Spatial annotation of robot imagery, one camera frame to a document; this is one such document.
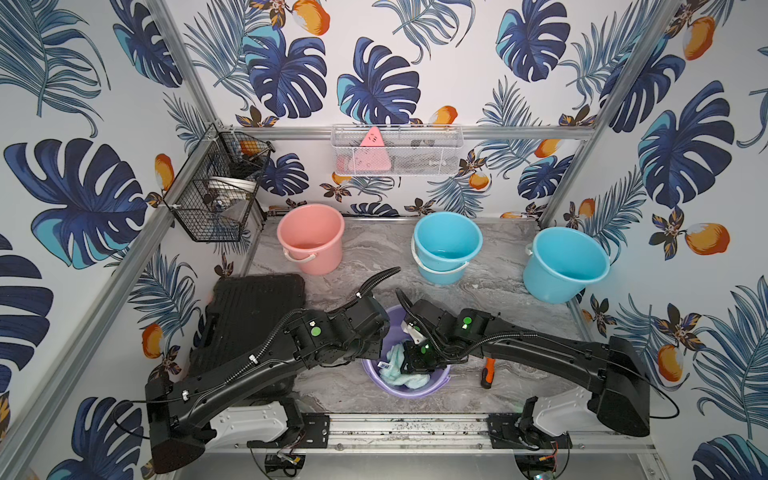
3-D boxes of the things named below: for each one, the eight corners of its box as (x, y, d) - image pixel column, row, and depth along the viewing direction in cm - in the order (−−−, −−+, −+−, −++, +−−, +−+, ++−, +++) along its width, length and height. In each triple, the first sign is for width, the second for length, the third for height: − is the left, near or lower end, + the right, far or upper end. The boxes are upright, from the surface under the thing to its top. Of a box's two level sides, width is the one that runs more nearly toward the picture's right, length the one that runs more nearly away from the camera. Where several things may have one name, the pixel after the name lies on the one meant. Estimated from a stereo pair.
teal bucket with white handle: (413, 295, 102) (418, 262, 88) (410, 246, 116) (413, 211, 102) (475, 295, 102) (490, 262, 88) (465, 246, 116) (476, 211, 102)
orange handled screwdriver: (479, 386, 84) (482, 383, 81) (484, 359, 88) (487, 356, 86) (489, 389, 83) (492, 387, 81) (494, 363, 88) (496, 359, 85)
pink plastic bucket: (282, 285, 103) (267, 254, 90) (295, 236, 117) (284, 203, 104) (344, 286, 103) (338, 255, 90) (349, 236, 118) (344, 203, 104)
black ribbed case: (192, 377, 85) (176, 367, 78) (227, 288, 103) (216, 274, 97) (289, 377, 85) (280, 367, 78) (306, 288, 103) (301, 274, 97)
